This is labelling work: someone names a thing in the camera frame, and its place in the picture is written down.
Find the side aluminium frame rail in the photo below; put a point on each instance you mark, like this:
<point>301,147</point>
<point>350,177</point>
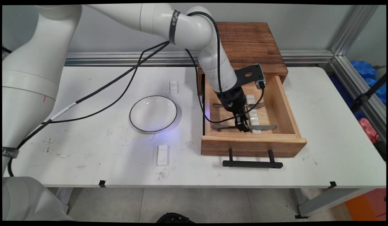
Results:
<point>360,91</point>

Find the silver fork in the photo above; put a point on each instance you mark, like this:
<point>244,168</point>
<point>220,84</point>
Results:
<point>259,105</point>

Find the black stand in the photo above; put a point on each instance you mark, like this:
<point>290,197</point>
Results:
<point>365,97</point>

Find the silver camera with black bracket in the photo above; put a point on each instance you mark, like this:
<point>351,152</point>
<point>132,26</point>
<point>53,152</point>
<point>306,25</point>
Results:
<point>250,75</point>

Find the thin black rod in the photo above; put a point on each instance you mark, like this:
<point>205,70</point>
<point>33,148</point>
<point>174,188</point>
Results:
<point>6,49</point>

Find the horizontal aluminium frame rail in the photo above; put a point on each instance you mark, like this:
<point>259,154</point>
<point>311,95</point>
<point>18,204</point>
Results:
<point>118,58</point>

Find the white cutlery rest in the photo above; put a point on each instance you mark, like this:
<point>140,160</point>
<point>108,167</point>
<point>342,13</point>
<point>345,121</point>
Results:
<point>162,155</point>
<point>174,87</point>
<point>251,99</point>
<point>256,121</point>

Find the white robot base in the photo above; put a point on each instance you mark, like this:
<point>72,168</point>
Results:
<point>24,201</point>

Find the dark wooden cabinet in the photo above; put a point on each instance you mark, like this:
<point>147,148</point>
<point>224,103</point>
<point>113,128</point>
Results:
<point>259,40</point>

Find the light wooden drawer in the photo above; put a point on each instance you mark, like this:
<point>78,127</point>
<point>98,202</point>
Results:
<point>253,146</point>

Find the silver table knife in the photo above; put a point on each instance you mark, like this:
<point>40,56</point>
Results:
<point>263,127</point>

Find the black round object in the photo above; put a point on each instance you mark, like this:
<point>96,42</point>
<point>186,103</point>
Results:
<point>175,218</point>

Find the grey table leg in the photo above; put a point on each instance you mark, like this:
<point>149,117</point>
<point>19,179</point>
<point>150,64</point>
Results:
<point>64,197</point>
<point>325,202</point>

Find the orange box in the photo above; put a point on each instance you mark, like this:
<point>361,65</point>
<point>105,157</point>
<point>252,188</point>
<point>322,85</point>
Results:
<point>366,205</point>

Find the red plastic bag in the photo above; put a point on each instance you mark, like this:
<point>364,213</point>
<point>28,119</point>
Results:
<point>368,128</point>

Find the white plate with black rim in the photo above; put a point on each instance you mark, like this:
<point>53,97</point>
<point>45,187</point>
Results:
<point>153,113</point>

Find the black table clip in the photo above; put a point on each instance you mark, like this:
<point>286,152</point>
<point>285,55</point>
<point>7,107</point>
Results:
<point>332,184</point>
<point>102,183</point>

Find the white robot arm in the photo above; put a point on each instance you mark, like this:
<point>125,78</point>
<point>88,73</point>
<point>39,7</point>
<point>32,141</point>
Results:
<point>30,72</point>

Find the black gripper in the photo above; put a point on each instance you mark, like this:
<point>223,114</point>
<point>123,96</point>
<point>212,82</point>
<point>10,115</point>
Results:
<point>233,100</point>

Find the upright aluminium frame post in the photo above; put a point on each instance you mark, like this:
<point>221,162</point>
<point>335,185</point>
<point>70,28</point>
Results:
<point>354,29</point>

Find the blue plastic bag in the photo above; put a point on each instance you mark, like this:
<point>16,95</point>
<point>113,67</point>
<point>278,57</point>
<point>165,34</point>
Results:
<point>363,69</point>

